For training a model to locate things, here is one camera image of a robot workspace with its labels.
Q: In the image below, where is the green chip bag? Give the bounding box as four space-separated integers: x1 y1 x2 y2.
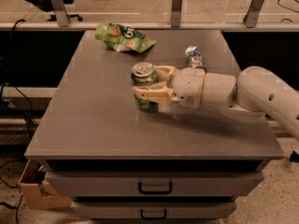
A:
95 22 156 53

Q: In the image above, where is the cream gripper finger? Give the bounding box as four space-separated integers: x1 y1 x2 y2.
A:
154 65 178 84
134 87 173 105

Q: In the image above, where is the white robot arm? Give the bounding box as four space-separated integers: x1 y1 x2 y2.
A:
133 65 299 139

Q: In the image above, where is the metal railing bracket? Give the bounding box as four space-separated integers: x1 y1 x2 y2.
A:
50 0 70 27
170 0 182 28
243 0 264 28

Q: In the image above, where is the green crushed soda can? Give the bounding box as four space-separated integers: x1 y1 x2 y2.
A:
131 62 158 111

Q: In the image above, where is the right metal railing bracket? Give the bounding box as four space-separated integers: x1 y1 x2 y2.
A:
243 0 264 28

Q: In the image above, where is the cardboard box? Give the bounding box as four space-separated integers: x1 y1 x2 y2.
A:
19 160 71 210

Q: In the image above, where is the middle metal railing bracket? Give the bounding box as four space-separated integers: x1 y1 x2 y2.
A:
170 0 182 28

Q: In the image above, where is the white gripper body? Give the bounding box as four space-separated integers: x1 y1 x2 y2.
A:
170 67 206 108

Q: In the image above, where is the upper grey drawer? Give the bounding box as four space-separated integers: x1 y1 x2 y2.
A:
46 172 263 198

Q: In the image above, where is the black object right floor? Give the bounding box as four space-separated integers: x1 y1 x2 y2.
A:
290 151 299 162

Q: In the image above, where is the grey drawer cabinet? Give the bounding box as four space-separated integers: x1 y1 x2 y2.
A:
25 30 283 224

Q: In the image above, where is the black cable left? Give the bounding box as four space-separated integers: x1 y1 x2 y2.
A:
0 18 38 224

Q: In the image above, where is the blue silver crushed can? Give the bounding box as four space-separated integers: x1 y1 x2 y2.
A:
185 46 205 68

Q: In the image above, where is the lower grey drawer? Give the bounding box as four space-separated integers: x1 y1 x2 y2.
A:
71 202 236 220

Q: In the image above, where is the left metal railing bracket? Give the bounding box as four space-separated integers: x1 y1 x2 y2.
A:
50 0 70 27

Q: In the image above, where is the grey drawer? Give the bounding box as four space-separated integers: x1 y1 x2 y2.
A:
71 202 236 220
46 172 263 198

